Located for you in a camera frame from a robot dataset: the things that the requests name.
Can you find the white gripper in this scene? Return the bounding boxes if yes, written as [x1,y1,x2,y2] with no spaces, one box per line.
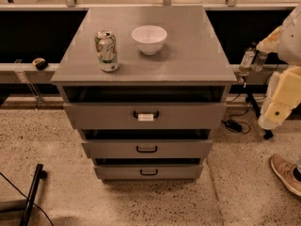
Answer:
[256,26,301,130]

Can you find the grey drawer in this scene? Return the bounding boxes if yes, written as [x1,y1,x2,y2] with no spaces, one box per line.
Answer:
[64,103,226,129]
[82,139,213,159]
[94,165,203,180]

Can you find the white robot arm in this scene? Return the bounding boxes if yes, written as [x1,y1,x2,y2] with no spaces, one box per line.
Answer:
[256,5,301,130]

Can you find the grey drawer cabinet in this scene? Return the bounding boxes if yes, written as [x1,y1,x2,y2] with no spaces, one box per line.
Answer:
[52,6,236,167]

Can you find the right clear plastic bottle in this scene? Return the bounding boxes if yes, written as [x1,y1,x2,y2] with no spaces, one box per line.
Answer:
[252,51,268,72]

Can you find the clear plastic bottle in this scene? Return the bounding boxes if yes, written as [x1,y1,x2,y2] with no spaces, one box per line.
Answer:
[252,51,268,72]
[239,47,256,73]

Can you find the left clear plastic bottle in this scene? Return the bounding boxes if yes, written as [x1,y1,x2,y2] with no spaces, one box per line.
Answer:
[239,47,256,73]

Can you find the black stand leg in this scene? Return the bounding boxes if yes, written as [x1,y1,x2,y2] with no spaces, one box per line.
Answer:
[245,87,274,140]

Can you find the white bowl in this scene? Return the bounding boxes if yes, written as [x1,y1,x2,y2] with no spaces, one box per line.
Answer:
[132,25,167,55]

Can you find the tan sneaker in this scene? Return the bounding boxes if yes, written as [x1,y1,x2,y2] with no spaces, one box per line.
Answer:
[270,153,301,196]

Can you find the green white soda can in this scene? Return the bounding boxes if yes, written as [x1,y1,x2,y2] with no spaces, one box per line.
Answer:
[94,30,119,73]

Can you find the small black yellow object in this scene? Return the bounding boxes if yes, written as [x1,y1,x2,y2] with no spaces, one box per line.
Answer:
[32,57,48,71]

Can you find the black power adapter with cable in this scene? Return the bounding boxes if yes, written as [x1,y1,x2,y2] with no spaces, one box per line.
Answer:
[222,108,251,135]

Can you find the black frame bar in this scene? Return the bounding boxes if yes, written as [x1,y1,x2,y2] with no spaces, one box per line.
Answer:
[19,164,47,226]

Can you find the black floor cable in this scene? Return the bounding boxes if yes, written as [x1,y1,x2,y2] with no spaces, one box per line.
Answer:
[0,171,55,226]

